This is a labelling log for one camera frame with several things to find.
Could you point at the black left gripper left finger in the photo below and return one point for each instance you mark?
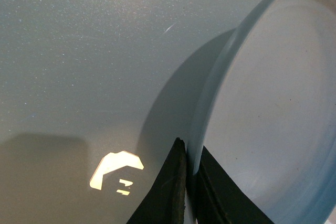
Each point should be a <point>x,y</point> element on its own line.
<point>165,201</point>

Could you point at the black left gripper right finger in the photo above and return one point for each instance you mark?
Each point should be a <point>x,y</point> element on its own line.
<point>219,199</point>

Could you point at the light blue round plate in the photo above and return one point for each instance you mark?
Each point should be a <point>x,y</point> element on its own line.
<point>267,110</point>

